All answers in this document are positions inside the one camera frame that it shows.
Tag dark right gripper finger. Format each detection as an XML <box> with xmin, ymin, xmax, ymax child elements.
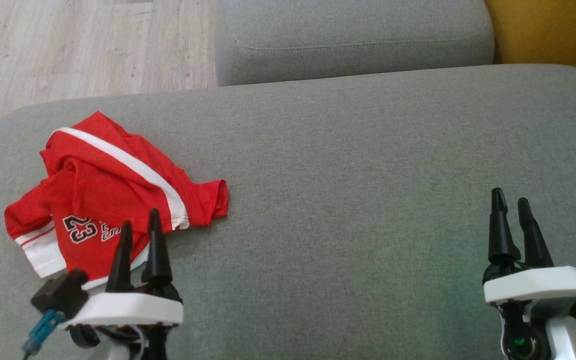
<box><xmin>488</xmin><ymin>187</ymin><xmax>521</xmax><ymax>266</ymax></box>
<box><xmin>517</xmin><ymin>197</ymin><xmax>555</xmax><ymax>268</ymax></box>

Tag wide yellow sofa backrest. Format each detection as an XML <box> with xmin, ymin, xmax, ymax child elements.
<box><xmin>485</xmin><ymin>0</ymin><xmax>576</xmax><ymax>81</ymax></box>

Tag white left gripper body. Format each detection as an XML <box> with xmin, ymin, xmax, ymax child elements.
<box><xmin>64</xmin><ymin>285</ymin><xmax>184</xmax><ymax>360</ymax></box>

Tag large grey sofa seat cushion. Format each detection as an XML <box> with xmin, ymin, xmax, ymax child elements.
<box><xmin>0</xmin><ymin>64</ymin><xmax>576</xmax><ymax>360</ymax></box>

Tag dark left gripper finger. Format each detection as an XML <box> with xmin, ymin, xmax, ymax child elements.
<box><xmin>141</xmin><ymin>208</ymin><xmax>174</xmax><ymax>287</ymax></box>
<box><xmin>105</xmin><ymin>221</ymin><xmax>135</xmax><ymax>294</ymax></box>

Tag red shorts with white stripe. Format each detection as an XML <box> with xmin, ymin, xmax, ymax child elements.
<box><xmin>4</xmin><ymin>111</ymin><xmax>229</xmax><ymax>291</ymax></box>

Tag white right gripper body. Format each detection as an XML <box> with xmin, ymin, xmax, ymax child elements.
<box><xmin>483</xmin><ymin>262</ymin><xmax>576</xmax><ymax>360</ymax></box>

